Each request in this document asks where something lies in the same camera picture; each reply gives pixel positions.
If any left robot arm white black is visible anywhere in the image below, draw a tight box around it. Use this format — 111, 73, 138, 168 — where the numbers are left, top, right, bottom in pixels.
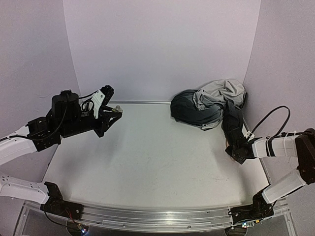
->
0, 85, 123, 215

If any grey crumpled cloth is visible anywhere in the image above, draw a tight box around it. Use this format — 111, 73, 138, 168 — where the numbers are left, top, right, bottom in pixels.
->
170, 79, 247, 130

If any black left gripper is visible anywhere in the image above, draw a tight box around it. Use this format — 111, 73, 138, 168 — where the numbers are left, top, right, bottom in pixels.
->
61, 107, 123, 139

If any small nail polish bottle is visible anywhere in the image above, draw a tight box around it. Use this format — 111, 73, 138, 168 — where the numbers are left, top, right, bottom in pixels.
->
112, 105, 123, 113

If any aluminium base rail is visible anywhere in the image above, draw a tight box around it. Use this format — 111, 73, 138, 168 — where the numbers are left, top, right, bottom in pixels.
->
15, 197, 296, 236

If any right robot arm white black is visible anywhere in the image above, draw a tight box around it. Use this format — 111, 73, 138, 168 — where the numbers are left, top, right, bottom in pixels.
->
225, 128, 315, 224

